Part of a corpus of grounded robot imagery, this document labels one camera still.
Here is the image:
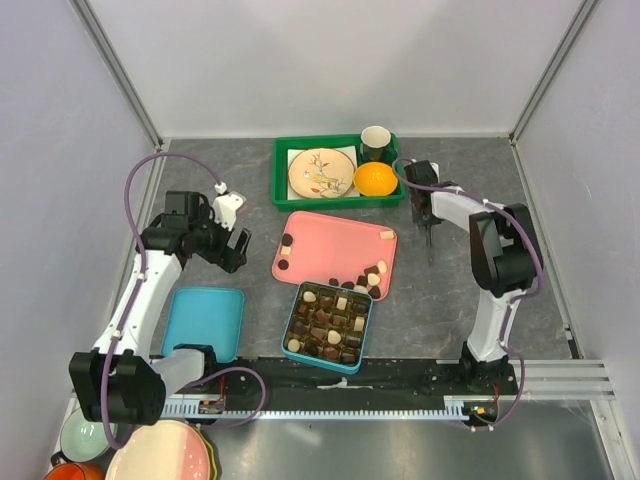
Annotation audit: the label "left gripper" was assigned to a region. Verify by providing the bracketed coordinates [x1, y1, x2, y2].
[189, 204, 251, 274]

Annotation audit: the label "metal tongs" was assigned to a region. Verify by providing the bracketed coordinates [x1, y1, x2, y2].
[424, 223, 435, 267]

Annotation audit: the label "blue tin lid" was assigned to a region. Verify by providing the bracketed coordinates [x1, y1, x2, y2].
[161, 287, 245, 364]

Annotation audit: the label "white oval chocolate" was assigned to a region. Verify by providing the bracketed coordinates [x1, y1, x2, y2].
[303, 291, 316, 303]

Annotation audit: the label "pink chocolate tray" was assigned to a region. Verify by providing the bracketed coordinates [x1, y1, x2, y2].
[272, 211, 398, 301]

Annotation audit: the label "blue chocolate tin box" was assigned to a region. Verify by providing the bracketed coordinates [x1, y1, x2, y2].
[279, 280, 375, 376]

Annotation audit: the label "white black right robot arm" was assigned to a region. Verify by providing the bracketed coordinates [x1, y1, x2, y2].
[405, 181, 543, 394]

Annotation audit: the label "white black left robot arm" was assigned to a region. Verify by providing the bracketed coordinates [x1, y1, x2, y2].
[69, 191, 251, 425]

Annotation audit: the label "brown plastic chocolate insert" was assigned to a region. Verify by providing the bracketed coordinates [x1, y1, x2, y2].
[283, 284, 372, 369]

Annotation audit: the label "yellow bowl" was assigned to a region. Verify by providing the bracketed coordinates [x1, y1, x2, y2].
[353, 162, 398, 197]

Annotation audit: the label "green mug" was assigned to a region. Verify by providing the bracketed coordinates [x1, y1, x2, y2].
[360, 126, 398, 164]

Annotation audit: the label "decorated ceramic plate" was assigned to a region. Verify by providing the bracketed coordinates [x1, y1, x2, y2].
[287, 148, 355, 199]

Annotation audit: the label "green plastic crate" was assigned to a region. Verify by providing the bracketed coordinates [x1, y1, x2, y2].
[271, 133, 406, 212]

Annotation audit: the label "pink white plate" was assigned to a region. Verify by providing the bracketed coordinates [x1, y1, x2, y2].
[106, 420, 218, 480]

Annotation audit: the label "pale green bowl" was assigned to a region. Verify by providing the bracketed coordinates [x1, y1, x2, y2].
[60, 409, 111, 463]

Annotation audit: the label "orange red mug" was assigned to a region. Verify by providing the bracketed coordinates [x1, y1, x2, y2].
[44, 452, 105, 480]

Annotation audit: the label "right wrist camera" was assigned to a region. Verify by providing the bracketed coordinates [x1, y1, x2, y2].
[404, 160, 439, 187]

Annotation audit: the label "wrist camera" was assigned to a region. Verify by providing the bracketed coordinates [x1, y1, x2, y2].
[212, 191, 246, 231]
[404, 160, 439, 187]

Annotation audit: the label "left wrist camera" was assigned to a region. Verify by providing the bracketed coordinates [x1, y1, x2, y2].
[212, 191, 246, 231]

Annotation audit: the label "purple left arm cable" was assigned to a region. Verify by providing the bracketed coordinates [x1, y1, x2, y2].
[102, 152, 267, 450]

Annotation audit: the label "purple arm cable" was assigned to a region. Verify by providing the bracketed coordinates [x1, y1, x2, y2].
[102, 152, 267, 450]
[392, 158, 546, 434]

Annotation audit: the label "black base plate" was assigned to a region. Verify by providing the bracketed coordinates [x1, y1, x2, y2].
[162, 355, 521, 401]

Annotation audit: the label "slotted cable duct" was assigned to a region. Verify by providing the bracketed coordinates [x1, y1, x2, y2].
[160, 396, 471, 423]

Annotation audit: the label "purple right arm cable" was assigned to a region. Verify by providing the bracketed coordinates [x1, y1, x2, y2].
[392, 158, 546, 434]

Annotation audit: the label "aluminium frame rail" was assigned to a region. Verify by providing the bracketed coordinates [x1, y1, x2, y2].
[69, 0, 166, 151]

